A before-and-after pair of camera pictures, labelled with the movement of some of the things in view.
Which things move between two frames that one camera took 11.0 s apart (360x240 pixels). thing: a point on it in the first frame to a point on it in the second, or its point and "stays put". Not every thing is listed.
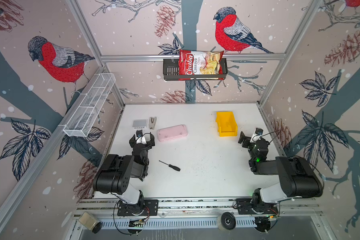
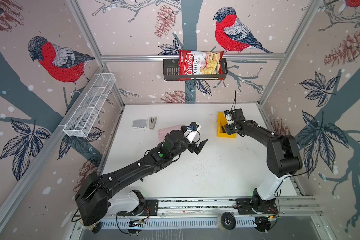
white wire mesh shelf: x=82 y=117 stays put
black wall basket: x=171 y=72 stays put
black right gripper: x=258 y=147 to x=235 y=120
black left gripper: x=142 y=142 to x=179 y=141
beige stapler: x=152 y=120 stays put
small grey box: x=139 y=123 stays put
